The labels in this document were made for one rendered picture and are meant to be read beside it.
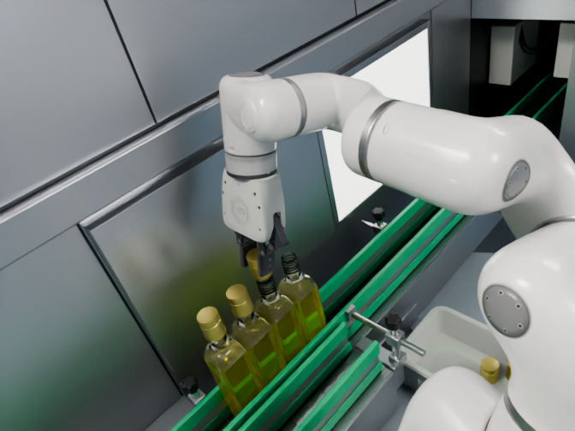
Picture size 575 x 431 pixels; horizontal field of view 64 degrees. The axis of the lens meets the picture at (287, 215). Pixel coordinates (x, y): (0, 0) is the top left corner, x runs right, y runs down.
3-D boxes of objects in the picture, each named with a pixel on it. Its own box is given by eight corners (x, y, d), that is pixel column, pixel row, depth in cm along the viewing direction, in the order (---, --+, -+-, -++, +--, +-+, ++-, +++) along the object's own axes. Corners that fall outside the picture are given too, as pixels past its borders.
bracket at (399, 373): (369, 354, 99) (365, 333, 95) (406, 377, 93) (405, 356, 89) (358, 365, 97) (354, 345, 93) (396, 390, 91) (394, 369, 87)
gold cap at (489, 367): (501, 374, 94) (502, 362, 91) (493, 387, 92) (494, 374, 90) (484, 365, 96) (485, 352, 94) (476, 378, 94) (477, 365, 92)
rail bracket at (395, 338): (358, 329, 96) (350, 287, 89) (429, 371, 85) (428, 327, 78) (348, 339, 95) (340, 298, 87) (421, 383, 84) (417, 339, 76)
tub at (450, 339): (437, 326, 108) (437, 301, 103) (538, 377, 93) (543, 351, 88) (394, 379, 100) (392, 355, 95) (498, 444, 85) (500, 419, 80)
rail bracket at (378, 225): (370, 241, 118) (364, 199, 111) (392, 250, 114) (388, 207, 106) (360, 250, 116) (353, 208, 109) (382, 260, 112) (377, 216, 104)
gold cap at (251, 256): (263, 262, 78) (256, 244, 76) (277, 270, 76) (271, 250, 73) (247, 275, 77) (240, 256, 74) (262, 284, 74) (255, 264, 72)
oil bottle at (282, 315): (294, 353, 95) (270, 280, 83) (315, 367, 92) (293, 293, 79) (275, 373, 92) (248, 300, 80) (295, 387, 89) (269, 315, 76)
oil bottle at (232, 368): (254, 394, 90) (222, 323, 77) (274, 411, 86) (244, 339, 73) (233, 416, 87) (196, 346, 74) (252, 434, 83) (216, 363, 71)
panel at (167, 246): (424, 143, 131) (419, 19, 111) (435, 144, 129) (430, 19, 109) (165, 363, 87) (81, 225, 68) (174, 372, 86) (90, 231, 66)
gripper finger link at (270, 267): (255, 239, 70) (257, 276, 73) (269, 246, 68) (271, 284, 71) (270, 232, 72) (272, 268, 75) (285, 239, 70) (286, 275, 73)
